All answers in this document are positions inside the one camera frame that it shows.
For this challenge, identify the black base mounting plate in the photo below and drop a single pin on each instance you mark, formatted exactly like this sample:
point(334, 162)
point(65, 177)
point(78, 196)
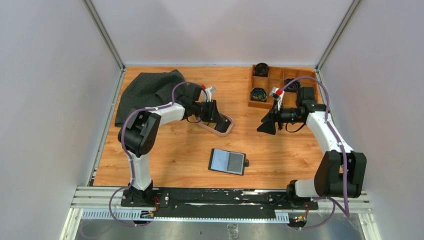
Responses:
point(217, 203)

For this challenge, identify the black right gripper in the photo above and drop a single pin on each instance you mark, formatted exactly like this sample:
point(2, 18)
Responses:
point(269, 121)

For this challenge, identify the dark green dotted cloth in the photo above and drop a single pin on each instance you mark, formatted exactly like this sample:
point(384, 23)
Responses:
point(147, 90)

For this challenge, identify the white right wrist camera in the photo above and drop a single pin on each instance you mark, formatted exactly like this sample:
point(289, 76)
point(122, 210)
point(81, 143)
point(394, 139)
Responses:
point(277, 94)

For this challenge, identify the pink oval plastic tray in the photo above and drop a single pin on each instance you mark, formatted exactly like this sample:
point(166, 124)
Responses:
point(221, 129)

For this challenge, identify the aluminium frame rail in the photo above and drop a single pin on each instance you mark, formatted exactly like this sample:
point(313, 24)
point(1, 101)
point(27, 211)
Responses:
point(111, 213)

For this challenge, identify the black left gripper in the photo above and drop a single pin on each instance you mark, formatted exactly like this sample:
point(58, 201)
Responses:
point(212, 113)

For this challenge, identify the rolled dark belt top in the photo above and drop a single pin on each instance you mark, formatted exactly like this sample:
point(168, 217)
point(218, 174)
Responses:
point(261, 70)

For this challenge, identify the black leather card holder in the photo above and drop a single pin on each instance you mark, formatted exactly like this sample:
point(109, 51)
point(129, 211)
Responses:
point(229, 162)

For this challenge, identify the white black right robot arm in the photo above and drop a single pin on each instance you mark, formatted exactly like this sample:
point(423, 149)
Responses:
point(341, 171)

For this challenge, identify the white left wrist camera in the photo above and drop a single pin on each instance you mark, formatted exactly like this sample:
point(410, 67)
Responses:
point(207, 94)

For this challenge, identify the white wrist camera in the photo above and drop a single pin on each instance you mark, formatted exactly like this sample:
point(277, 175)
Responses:
point(207, 94)
point(277, 94)

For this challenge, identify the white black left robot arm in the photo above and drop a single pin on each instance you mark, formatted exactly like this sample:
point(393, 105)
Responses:
point(139, 131)

